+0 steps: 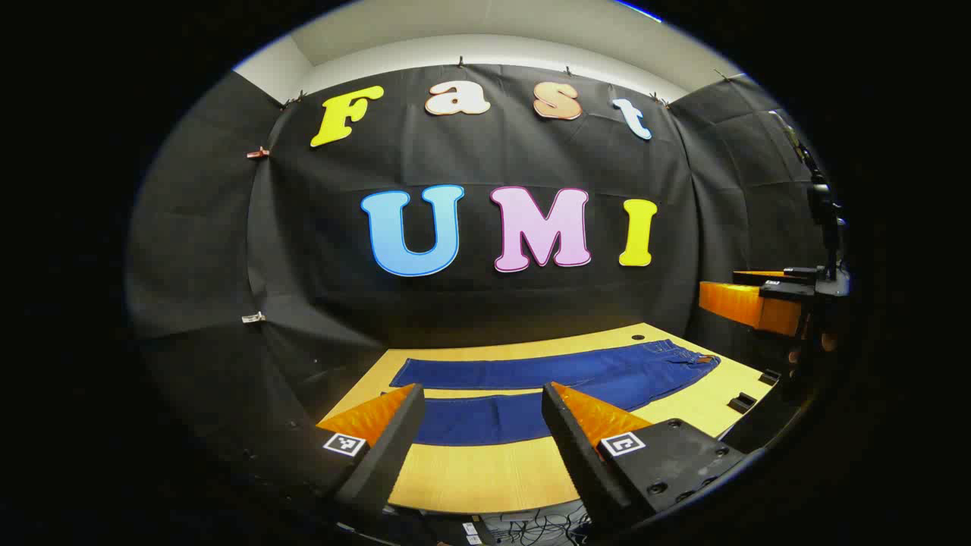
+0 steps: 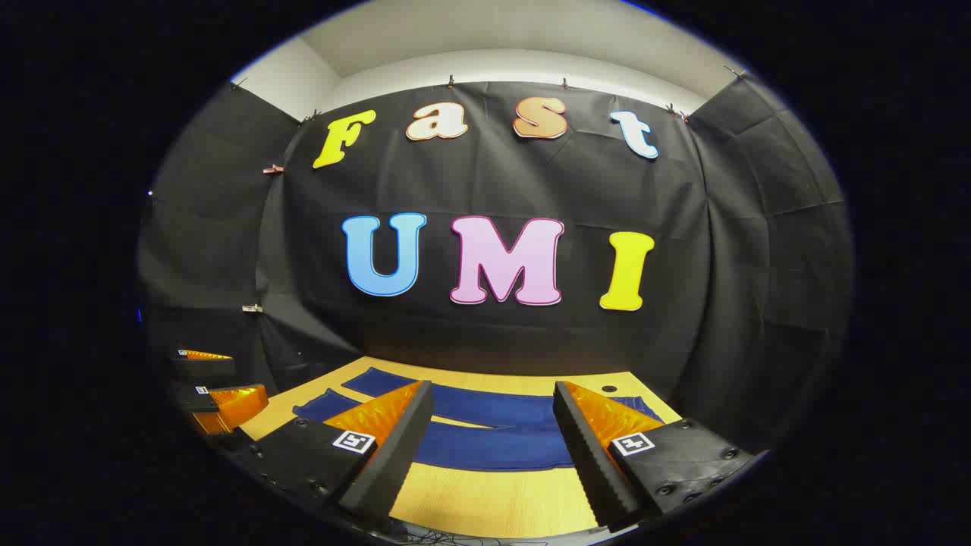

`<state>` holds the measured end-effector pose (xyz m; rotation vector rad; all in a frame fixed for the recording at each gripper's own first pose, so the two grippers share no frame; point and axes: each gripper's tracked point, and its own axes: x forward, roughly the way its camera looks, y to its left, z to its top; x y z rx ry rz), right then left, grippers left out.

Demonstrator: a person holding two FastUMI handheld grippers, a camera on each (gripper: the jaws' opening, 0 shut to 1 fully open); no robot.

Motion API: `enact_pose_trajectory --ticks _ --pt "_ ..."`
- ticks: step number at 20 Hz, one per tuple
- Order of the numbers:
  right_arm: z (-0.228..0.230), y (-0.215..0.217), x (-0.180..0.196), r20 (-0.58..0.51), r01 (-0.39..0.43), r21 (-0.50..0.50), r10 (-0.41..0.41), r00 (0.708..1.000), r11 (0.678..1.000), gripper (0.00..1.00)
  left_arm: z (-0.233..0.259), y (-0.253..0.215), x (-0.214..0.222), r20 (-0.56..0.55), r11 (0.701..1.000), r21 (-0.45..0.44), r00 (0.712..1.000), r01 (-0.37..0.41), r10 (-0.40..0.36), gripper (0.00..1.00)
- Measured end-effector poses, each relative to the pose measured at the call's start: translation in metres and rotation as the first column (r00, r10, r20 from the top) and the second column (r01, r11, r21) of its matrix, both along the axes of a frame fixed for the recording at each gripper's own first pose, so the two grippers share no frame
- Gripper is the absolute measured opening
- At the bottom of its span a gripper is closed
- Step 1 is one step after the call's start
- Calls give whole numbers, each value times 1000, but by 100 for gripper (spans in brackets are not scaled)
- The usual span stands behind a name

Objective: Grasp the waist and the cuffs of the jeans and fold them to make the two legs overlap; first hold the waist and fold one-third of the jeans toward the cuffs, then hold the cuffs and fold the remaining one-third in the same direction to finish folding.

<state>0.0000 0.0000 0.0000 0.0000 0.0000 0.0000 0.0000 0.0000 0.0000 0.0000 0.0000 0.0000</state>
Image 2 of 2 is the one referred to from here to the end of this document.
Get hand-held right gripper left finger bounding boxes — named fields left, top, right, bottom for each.
left=224, top=379, right=435, bottom=532

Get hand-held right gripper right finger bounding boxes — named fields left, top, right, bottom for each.
left=552, top=381, right=761, bottom=533

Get blue jeans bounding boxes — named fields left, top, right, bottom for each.
left=292, top=367, right=667, bottom=472

